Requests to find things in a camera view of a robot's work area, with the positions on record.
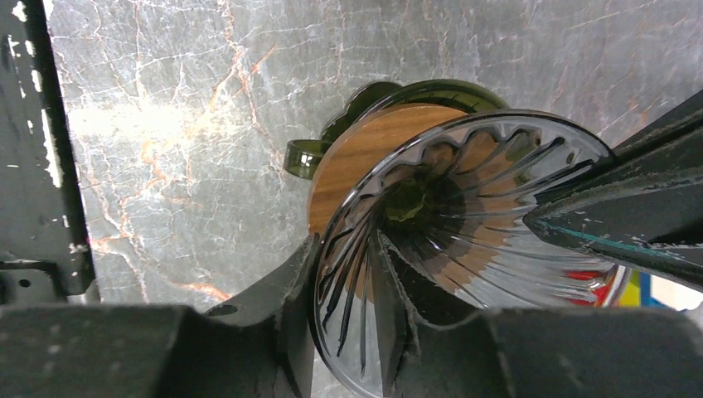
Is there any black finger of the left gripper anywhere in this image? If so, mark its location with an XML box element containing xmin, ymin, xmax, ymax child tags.
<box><xmin>524</xmin><ymin>93</ymin><xmax>702</xmax><ymax>290</ymax></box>

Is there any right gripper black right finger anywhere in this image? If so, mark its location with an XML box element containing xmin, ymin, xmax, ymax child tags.
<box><xmin>373</xmin><ymin>238</ymin><xmax>702</xmax><ymax>397</ymax></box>

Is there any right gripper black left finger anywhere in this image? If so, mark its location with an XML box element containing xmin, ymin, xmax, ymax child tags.
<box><xmin>1</xmin><ymin>235</ymin><xmax>319</xmax><ymax>397</ymax></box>

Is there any grey ribbed dripper cone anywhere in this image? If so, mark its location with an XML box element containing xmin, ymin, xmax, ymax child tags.
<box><xmin>311</xmin><ymin>109</ymin><xmax>630</xmax><ymax>397</ymax></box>

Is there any green glass dripper cup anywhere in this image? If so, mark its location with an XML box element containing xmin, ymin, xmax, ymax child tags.
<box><xmin>284</xmin><ymin>79</ymin><xmax>509</xmax><ymax>180</ymax></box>

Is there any colourful toy block stack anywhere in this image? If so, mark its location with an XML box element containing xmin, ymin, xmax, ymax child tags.
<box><xmin>565</xmin><ymin>269</ymin><xmax>703</xmax><ymax>312</ymax></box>

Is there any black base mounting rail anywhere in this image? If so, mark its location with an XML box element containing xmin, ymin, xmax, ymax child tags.
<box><xmin>1</xmin><ymin>1</ymin><xmax>100</xmax><ymax>304</ymax></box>

